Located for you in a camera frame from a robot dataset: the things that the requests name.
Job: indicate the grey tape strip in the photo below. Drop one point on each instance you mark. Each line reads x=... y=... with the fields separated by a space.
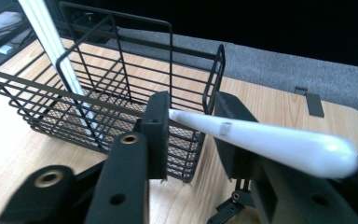
x=314 y=104

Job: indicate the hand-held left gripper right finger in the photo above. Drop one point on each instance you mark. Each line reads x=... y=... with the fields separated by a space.
x=236 y=149

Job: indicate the metal spoon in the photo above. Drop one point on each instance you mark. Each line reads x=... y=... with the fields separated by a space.
x=292 y=146

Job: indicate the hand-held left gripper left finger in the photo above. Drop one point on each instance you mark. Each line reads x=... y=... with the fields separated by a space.
x=124 y=174

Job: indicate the black curtain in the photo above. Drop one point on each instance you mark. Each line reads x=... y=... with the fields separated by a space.
x=261 y=21

